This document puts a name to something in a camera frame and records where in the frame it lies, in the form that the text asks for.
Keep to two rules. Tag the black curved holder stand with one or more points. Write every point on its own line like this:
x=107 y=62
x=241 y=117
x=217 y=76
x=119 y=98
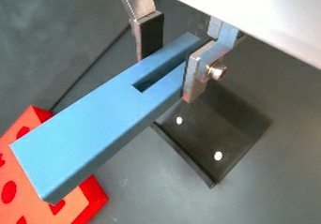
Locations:
x=213 y=131

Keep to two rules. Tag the blue double-square block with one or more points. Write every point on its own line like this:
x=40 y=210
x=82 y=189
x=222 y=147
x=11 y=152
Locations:
x=63 y=151

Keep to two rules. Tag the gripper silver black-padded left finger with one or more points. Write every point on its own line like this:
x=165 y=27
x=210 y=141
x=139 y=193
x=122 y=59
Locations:
x=146 y=22

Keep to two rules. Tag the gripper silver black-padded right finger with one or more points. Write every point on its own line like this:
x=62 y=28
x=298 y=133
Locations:
x=205 y=64

